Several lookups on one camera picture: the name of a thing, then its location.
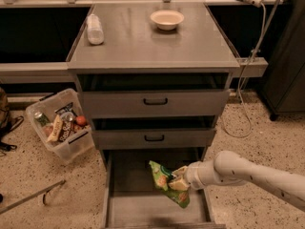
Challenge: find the white cable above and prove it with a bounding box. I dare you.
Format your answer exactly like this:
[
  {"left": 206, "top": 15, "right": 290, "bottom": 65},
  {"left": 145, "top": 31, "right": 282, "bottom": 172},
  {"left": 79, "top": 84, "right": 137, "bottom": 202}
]
[{"left": 220, "top": 2, "right": 267, "bottom": 139}]

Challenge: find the top grey drawer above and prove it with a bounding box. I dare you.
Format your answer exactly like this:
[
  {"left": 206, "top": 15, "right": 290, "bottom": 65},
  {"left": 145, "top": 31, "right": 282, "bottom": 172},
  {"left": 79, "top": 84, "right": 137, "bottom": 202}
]
[{"left": 80, "top": 90, "right": 230, "bottom": 118}]

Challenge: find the dark rolling cabinet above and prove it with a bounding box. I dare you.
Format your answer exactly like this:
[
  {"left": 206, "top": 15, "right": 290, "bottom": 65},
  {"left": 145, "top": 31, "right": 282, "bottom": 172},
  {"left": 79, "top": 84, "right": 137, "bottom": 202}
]
[{"left": 258, "top": 0, "right": 305, "bottom": 121}]

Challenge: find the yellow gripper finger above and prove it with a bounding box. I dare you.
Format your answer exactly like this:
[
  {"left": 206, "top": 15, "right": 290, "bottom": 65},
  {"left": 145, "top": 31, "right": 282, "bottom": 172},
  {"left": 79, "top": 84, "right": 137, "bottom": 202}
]
[
  {"left": 172, "top": 166, "right": 187, "bottom": 177},
  {"left": 168, "top": 177, "right": 190, "bottom": 191}
]

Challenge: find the middle grey drawer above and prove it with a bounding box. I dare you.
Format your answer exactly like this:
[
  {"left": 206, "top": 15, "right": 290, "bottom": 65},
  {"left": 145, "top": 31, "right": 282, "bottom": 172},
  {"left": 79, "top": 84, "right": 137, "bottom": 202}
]
[{"left": 92, "top": 129, "right": 215, "bottom": 150}]

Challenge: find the yellow snack bar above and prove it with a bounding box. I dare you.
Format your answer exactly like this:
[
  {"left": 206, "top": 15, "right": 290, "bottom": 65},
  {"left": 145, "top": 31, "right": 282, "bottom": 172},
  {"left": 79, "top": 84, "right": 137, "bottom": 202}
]
[{"left": 47, "top": 114, "right": 63, "bottom": 142}]

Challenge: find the grey drawer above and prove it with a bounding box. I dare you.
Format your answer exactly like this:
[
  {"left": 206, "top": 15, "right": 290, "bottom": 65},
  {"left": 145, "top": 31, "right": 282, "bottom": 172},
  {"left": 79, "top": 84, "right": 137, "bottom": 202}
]
[
  {"left": 101, "top": 148, "right": 227, "bottom": 229},
  {"left": 92, "top": 129, "right": 215, "bottom": 150},
  {"left": 80, "top": 90, "right": 230, "bottom": 118}
]

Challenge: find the grey metal drawer cabinet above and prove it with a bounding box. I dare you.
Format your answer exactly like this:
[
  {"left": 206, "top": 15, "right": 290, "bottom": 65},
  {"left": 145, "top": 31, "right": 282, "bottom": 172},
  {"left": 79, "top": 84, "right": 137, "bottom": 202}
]
[{"left": 65, "top": 1, "right": 241, "bottom": 229}]

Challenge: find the bottom grey drawer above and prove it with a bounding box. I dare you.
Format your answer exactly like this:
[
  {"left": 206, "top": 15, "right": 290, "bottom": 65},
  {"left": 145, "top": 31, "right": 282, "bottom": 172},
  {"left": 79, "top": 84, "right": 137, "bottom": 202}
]
[{"left": 101, "top": 148, "right": 227, "bottom": 229}]

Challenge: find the green rice chip bag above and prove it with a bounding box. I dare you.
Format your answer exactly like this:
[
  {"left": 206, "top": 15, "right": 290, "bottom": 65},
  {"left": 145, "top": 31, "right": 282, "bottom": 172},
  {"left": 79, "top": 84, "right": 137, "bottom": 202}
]
[{"left": 149, "top": 160, "right": 190, "bottom": 208}]

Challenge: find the clear plastic storage bin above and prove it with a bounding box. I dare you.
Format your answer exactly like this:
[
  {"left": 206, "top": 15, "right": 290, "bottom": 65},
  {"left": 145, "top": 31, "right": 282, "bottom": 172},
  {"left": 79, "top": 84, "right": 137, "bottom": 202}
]
[{"left": 26, "top": 89, "right": 94, "bottom": 162}]

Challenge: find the green soda can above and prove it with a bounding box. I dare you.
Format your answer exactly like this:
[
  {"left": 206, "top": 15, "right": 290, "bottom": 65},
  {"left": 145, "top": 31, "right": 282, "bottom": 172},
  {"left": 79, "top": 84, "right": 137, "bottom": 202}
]
[{"left": 34, "top": 112, "right": 50, "bottom": 127}]

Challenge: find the grey metal bar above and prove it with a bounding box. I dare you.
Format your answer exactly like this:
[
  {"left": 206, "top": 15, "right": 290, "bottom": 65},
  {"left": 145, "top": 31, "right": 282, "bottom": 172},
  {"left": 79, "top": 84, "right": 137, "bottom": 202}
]
[{"left": 0, "top": 179, "right": 66, "bottom": 215}]

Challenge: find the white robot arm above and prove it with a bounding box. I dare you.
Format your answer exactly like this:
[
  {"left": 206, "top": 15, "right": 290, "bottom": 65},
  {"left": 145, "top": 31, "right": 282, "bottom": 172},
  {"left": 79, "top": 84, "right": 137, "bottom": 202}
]
[{"left": 169, "top": 151, "right": 305, "bottom": 211}]

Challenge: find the red apple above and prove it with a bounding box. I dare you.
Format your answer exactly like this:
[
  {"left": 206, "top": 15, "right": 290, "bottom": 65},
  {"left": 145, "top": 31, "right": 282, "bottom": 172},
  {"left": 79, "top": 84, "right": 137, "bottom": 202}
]
[{"left": 75, "top": 115, "right": 87, "bottom": 127}]

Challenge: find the clear plastic water bottle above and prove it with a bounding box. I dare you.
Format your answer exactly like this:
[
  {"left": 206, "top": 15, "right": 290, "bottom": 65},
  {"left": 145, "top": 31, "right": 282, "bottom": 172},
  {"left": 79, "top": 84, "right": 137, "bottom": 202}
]
[{"left": 87, "top": 13, "right": 104, "bottom": 45}]

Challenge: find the dark backpack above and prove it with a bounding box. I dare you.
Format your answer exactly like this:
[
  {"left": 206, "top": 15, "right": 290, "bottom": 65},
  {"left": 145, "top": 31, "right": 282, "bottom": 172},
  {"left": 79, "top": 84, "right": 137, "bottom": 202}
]
[{"left": 0, "top": 87, "right": 24, "bottom": 156}]

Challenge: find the black chip bag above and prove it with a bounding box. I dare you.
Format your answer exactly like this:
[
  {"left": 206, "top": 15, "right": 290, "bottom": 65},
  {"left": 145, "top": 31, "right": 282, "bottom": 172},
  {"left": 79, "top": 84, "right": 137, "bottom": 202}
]
[{"left": 54, "top": 102, "right": 75, "bottom": 115}]

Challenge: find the brown snack bag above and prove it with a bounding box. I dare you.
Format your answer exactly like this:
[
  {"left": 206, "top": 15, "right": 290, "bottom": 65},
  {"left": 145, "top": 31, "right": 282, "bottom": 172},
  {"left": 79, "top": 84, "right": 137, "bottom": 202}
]
[{"left": 57, "top": 121, "right": 74, "bottom": 142}]

